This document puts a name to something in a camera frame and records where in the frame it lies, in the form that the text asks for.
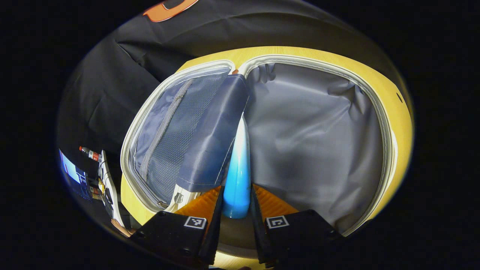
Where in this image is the white suitcase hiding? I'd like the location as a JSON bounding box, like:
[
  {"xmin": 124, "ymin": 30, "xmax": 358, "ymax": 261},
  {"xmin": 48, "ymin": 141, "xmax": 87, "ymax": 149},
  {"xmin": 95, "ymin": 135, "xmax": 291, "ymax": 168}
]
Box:
[{"xmin": 120, "ymin": 54, "xmax": 398, "ymax": 260}]

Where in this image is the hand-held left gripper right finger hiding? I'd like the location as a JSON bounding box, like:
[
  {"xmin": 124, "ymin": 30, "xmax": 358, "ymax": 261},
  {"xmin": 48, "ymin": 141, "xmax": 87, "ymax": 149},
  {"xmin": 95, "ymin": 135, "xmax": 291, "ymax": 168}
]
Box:
[{"xmin": 250, "ymin": 184, "xmax": 342, "ymax": 270}]

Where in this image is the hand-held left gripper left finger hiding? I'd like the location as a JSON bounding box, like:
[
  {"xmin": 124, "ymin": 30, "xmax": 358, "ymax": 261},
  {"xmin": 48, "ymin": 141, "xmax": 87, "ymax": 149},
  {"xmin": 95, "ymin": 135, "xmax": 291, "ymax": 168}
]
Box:
[{"xmin": 129, "ymin": 186, "xmax": 225, "ymax": 270}]

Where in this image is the white frame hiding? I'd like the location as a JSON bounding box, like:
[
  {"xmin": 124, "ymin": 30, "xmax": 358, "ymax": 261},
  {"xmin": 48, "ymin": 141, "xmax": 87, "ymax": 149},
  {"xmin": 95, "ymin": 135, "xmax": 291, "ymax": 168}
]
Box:
[{"xmin": 98, "ymin": 150, "xmax": 126, "ymax": 228}]

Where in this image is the red capped bottle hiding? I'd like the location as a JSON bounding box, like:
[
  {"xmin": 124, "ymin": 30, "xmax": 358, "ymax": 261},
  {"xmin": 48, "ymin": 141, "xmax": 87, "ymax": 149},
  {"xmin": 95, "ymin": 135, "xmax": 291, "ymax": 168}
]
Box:
[{"xmin": 79, "ymin": 145, "xmax": 101, "ymax": 162}]

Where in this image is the blue screen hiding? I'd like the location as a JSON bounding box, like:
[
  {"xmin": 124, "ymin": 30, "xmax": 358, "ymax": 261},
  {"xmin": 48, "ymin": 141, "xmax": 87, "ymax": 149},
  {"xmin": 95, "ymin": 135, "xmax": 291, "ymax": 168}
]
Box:
[{"xmin": 59, "ymin": 149, "xmax": 91, "ymax": 201}]

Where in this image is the blue gradient bottle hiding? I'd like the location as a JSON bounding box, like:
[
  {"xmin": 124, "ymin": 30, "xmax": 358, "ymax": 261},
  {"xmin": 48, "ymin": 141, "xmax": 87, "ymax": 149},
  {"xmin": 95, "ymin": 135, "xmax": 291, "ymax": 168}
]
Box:
[{"xmin": 222, "ymin": 112, "xmax": 251, "ymax": 219}]

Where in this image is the black backdrop cloth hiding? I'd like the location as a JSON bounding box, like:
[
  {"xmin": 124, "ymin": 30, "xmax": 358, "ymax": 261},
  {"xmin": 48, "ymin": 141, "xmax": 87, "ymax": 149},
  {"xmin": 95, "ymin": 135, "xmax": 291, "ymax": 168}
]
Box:
[{"xmin": 56, "ymin": 0, "xmax": 405, "ymax": 188}]

